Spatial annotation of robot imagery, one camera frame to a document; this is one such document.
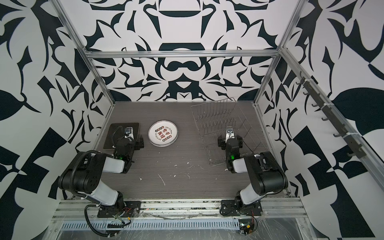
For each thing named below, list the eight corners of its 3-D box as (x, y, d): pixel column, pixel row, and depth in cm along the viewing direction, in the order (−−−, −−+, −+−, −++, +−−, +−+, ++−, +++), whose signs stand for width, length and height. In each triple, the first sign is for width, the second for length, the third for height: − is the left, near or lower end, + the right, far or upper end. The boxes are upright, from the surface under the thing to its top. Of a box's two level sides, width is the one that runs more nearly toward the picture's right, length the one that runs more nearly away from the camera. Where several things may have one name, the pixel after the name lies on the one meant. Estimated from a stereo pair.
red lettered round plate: (146, 147, 96) (145, 145, 94) (151, 122, 108) (150, 120, 106) (177, 147, 96) (177, 145, 94) (179, 122, 108) (178, 120, 106)
